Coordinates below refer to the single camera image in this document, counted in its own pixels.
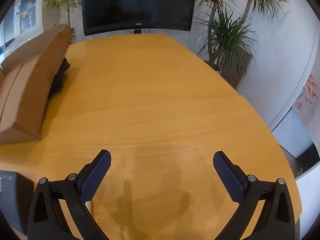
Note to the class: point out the cardboard box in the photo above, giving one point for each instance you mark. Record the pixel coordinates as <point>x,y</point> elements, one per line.
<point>25,92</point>

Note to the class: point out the grey glass door cabinet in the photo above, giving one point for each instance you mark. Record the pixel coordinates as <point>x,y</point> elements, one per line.
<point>27,17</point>

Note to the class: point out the black product box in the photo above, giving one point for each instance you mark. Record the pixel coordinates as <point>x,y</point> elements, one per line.
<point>15,200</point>

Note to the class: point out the tall palm-like plant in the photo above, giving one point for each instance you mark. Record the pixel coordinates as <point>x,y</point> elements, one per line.
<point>225,35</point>

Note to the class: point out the dark low furniture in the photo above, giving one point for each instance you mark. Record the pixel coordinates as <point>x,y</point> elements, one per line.
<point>310,155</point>

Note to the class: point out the lotus flower wall poster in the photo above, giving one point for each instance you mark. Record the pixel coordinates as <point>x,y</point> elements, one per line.
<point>310,90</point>

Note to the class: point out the woven grey planter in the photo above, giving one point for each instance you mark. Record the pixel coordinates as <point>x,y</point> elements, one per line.
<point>235,75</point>

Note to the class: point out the black flat screen monitor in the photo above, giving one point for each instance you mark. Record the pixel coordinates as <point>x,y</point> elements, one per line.
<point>137,2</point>

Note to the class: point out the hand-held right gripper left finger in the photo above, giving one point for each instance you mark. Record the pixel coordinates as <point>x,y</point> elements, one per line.
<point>96,175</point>

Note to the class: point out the black object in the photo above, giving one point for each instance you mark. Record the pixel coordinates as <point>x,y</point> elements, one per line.
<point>60,77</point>

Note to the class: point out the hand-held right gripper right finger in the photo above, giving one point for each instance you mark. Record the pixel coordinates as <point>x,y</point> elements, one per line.
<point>228,175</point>

